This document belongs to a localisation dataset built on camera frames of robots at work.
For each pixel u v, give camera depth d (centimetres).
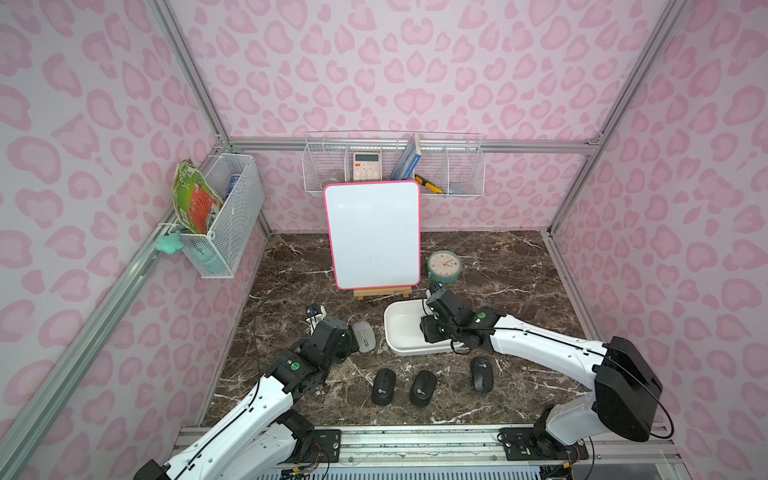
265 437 59
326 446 73
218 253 73
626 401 41
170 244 63
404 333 93
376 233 90
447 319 63
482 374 83
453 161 101
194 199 73
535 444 65
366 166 95
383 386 81
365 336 89
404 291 96
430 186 98
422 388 81
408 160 88
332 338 59
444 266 106
